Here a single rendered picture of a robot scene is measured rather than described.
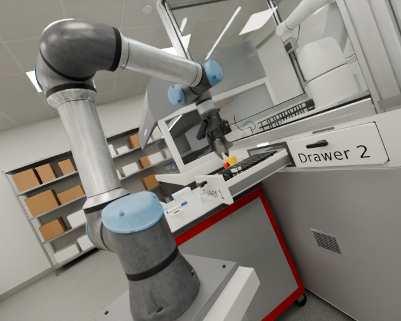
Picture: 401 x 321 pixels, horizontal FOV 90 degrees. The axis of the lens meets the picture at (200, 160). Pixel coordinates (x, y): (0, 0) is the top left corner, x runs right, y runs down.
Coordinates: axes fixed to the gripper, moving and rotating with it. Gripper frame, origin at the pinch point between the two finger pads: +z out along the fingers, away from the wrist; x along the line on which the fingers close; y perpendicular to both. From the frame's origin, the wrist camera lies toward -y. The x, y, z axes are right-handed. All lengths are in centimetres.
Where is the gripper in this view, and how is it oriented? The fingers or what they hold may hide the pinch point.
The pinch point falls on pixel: (223, 155)
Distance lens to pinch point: 91.0
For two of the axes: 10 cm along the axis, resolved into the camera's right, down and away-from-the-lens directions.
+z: 4.0, 9.1, 0.9
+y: 6.0, -2.0, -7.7
